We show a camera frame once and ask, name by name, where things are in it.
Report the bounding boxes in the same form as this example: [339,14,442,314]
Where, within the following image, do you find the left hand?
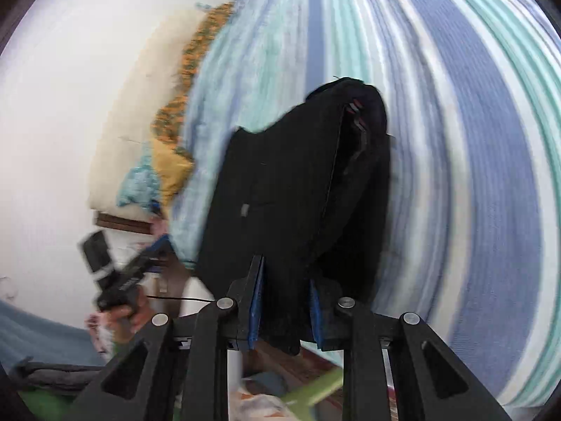
[104,286,154,344]

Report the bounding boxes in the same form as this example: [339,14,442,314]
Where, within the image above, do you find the black pants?
[196,78,391,355]

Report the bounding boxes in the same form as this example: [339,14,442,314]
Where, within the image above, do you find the black cable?
[146,294,218,304]

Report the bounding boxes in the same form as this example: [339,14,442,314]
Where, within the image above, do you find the striped blue green bedsheet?
[170,0,560,408]

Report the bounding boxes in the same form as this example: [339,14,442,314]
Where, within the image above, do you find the beige headboard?
[88,9,205,222]

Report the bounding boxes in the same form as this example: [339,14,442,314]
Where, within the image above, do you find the wooden nightstand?
[94,212,191,314]

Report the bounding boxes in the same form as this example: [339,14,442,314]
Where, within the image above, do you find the mustard yellow pillow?
[151,138,195,219]

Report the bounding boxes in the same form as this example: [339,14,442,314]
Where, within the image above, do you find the teal patterned pillow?
[116,152,161,214]

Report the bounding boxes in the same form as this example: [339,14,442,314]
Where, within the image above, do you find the orange floral blanket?
[151,2,234,159]

